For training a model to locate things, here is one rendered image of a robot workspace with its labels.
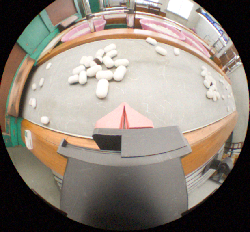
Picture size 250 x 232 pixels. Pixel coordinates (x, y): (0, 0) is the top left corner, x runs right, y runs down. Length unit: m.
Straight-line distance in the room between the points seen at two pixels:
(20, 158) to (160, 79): 1.52
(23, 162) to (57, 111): 1.30
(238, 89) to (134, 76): 4.83
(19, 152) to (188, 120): 1.51
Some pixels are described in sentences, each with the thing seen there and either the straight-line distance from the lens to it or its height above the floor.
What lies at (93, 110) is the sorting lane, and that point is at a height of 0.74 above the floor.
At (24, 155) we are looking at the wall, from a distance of 1.41.
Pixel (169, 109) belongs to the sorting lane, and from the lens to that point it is 0.17.
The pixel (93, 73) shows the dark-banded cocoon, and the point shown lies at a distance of 0.17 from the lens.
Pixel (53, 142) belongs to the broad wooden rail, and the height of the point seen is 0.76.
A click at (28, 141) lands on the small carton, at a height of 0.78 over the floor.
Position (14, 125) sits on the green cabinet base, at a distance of 0.54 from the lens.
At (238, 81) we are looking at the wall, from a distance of 4.90.
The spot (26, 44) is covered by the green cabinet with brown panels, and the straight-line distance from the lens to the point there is 0.62.
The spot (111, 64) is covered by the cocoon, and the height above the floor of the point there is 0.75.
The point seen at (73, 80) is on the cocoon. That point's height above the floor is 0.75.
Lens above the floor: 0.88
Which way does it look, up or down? 77 degrees down
